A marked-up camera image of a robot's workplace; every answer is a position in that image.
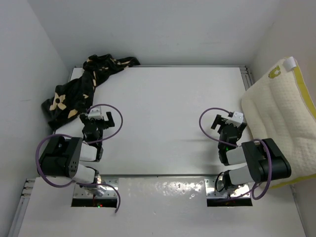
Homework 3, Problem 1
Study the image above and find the black floral pillowcase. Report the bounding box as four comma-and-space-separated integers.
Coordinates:
41, 54, 140, 130

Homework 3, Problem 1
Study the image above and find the cream yellow pillow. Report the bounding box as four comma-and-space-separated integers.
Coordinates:
241, 57, 316, 188

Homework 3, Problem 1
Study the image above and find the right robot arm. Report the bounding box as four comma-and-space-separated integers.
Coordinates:
211, 115, 291, 191

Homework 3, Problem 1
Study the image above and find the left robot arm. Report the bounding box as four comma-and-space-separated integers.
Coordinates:
39, 112, 115, 184

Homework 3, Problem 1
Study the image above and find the white front cover board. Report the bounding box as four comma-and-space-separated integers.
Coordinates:
19, 178, 305, 237

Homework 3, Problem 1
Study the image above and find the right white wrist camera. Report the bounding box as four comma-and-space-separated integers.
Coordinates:
226, 112, 244, 127

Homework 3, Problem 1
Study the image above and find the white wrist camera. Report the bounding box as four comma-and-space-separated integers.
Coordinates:
87, 108, 103, 119
226, 112, 244, 127

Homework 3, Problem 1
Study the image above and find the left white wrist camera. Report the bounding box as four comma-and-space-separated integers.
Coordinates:
87, 108, 103, 119

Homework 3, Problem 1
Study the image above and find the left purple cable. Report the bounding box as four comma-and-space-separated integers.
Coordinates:
35, 103, 124, 213

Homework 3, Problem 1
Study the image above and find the purple cable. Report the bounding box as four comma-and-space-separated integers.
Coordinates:
35, 103, 124, 213
198, 107, 273, 200

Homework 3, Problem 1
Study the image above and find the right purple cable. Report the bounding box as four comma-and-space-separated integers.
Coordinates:
198, 107, 273, 200

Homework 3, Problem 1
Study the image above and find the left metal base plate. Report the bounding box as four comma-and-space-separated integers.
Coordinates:
73, 175, 119, 199

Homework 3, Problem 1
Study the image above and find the metal base plate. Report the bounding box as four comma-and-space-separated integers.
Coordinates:
73, 175, 119, 199
204, 176, 251, 199

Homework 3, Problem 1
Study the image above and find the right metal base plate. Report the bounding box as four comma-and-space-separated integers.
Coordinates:
204, 176, 251, 199

